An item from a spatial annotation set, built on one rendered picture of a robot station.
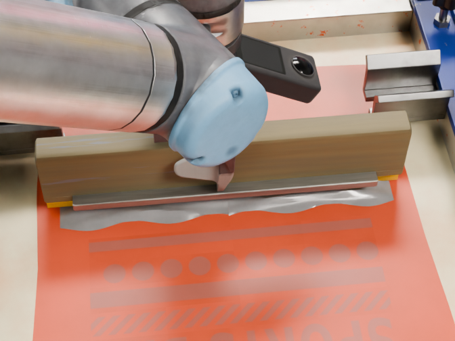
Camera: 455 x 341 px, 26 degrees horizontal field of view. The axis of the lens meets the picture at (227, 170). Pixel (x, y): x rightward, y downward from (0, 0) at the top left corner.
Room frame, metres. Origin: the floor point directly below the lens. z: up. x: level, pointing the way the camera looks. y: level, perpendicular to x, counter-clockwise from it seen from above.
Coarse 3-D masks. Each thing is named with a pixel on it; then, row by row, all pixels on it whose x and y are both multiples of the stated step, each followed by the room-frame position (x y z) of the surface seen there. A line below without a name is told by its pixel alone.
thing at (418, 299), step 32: (320, 96) 0.78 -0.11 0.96; (352, 96) 0.78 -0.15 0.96; (256, 224) 0.60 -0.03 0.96; (384, 224) 0.60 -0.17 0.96; (416, 224) 0.60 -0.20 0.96; (384, 256) 0.56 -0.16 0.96; (416, 256) 0.56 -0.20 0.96; (416, 288) 0.52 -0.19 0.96; (416, 320) 0.48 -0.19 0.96; (448, 320) 0.48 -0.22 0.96
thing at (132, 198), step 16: (320, 176) 0.64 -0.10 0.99; (336, 176) 0.64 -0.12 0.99; (352, 176) 0.64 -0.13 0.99; (368, 176) 0.64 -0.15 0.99; (112, 192) 0.61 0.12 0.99; (128, 192) 0.61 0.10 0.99; (144, 192) 0.61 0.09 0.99; (160, 192) 0.61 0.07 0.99; (176, 192) 0.61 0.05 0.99; (192, 192) 0.62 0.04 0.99; (208, 192) 0.62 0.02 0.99; (224, 192) 0.62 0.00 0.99; (240, 192) 0.62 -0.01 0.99; (256, 192) 0.62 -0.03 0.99; (272, 192) 0.62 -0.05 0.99; (288, 192) 0.62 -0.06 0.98; (80, 208) 0.60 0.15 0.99; (96, 208) 0.60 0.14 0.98
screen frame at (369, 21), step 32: (288, 0) 0.91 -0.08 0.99; (320, 0) 0.91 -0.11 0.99; (352, 0) 0.91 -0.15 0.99; (384, 0) 0.91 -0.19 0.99; (256, 32) 0.87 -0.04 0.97; (288, 32) 0.88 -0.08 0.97; (320, 32) 0.88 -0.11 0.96; (352, 32) 0.89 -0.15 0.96; (384, 32) 0.89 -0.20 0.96; (416, 32) 0.87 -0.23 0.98; (448, 128) 0.71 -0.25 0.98
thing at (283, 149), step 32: (288, 128) 0.65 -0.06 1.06; (320, 128) 0.65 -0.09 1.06; (352, 128) 0.65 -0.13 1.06; (384, 128) 0.65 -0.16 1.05; (64, 160) 0.61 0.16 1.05; (96, 160) 0.61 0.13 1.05; (128, 160) 0.62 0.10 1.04; (160, 160) 0.62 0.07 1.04; (256, 160) 0.63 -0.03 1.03; (288, 160) 0.63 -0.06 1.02; (320, 160) 0.64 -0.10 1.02; (352, 160) 0.64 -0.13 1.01; (384, 160) 0.65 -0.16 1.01; (64, 192) 0.61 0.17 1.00; (96, 192) 0.61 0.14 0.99
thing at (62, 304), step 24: (48, 216) 0.61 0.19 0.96; (216, 216) 0.61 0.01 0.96; (48, 240) 0.58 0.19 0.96; (72, 240) 0.58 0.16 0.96; (48, 264) 0.55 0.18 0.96; (72, 264) 0.55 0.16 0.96; (48, 288) 0.52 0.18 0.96; (72, 288) 0.52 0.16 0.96; (48, 312) 0.49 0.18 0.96; (72, 312) 0.49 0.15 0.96; (48, 336) 0.47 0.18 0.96; (72, 336) 0.47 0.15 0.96
